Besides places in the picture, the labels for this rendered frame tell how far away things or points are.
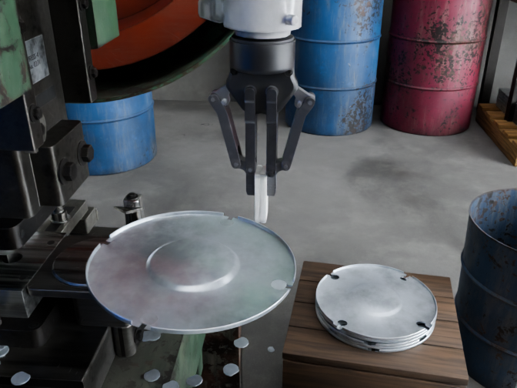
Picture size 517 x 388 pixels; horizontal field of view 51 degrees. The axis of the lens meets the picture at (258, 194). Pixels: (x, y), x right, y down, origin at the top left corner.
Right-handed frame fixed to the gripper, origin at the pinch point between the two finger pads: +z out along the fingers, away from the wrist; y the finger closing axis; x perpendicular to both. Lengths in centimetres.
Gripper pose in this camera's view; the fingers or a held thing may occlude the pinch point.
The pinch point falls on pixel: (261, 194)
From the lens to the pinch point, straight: 70.5
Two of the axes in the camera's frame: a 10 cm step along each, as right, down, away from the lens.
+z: 0.0, 8.9, 4.5
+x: 1.0, -4.5, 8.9
